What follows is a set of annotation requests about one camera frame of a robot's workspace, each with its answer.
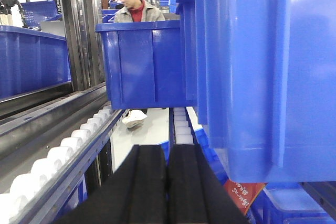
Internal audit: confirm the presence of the red cardboard box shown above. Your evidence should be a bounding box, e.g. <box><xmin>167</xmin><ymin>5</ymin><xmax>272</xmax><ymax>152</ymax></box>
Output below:
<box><xmin>224</xmin><ymin>179</ymin><xmax>267</xmax><ymax>215</ymax></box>

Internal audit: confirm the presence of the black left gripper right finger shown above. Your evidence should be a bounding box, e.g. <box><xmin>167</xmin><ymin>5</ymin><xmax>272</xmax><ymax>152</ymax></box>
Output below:
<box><xmin>167</xmin><ymin>144</ymin><xmax>248</xmax><ymax>223</ymax></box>

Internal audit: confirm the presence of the white roller track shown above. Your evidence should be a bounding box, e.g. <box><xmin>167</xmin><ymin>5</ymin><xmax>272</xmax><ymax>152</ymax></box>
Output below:
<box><xmin>1</xmin><ymin>105</ymin><xmax>112</xmax><ymax>223</ymax></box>
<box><xmin>173</xmin><ymin>108</ymin><xmax>194</xmax><ymax>145</ymax></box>

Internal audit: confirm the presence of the white roller track centre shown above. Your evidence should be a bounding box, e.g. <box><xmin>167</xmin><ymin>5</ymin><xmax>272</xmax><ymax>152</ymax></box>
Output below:
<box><xmin>173</xmin><ymin>108</ymin><xmax>194</xmax><ymax>145</ymax></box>

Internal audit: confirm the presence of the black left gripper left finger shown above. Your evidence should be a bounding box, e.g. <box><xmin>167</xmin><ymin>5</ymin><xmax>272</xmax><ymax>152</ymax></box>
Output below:
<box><xmin>55</xmin><ymin>145</ymin><xmax>166</xmax><ymax>223</ymax></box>

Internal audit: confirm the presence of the blue bin lower shelf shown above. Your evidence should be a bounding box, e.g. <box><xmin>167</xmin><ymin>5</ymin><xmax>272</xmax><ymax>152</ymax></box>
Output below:
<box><xmin>250</xmin><ymin>183</ymin><xmax>335</xmax><ymax>223</ymax></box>

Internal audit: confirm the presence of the blue bin far left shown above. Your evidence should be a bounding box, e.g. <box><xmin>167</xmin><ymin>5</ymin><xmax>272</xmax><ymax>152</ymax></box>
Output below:
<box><xmin>1</xmin><ymin>26</ymin><xmax>71</xmax><ymax>99</ymax></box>

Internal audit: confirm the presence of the steel upright post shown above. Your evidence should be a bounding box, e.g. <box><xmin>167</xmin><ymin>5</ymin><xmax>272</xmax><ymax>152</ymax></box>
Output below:
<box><xmin>61</xmin><ymin>0</ymin><xmax>105</xmax><ymax>91</ymax></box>

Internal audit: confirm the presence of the seated man grey jacket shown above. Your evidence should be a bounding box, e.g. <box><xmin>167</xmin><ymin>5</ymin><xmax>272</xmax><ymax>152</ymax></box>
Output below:
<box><xmin>113</xmin><ymin>0</ymin><xmax>165</xmax><ymax>23</ymax></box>

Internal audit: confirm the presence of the white sneaker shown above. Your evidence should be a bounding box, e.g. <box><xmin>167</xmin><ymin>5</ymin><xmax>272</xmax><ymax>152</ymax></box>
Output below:
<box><xmin>122</xmin><ymin>110</ymin><xmax>147</xmax><ymax>129</ymax></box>

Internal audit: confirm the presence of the large blue plastic bin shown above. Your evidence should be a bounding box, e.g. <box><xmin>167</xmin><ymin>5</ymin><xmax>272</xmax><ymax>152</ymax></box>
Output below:
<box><xmin>177</xmin><ymin>0</ymin><xmax>335</xmax><ymax>183</ymax></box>

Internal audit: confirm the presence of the blue bin behind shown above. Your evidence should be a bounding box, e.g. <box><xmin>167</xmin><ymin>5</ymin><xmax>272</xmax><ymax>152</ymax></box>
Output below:
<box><xmin>96</xmin><ymin>20</ymin><xmax>194</xmax><ymax>109</ymax></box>

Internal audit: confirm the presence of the white roller track left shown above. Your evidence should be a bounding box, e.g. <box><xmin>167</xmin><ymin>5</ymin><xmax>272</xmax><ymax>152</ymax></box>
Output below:
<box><xmin>1</xmin><ymin>105</ymin><xmax>112</xmax><ymax>223</ymax></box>

